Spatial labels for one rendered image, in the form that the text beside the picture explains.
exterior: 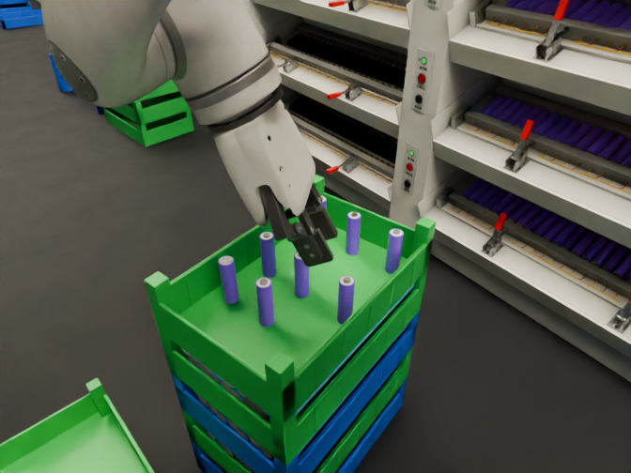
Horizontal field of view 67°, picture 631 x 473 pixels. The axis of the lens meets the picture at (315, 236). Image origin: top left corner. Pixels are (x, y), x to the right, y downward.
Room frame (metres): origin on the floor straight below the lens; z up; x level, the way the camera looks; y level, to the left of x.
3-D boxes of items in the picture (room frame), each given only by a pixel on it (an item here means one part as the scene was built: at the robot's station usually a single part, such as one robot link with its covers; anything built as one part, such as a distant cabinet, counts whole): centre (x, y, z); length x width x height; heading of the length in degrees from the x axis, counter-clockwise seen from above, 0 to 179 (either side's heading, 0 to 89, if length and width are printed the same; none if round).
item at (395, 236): (0.49, -0.10, 0.36); 0.02 x 0.02 x 0.06
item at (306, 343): (0.44, 0.02, 0.36); 0.30 x 0.20 x 0.08; 142
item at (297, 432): (0.44, 0.02, 0.28); 0.30 x 0.20 x 0.08; 142
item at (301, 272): (0.44, 0.02, 0.36); 0.02 x 0.02 x 0.06
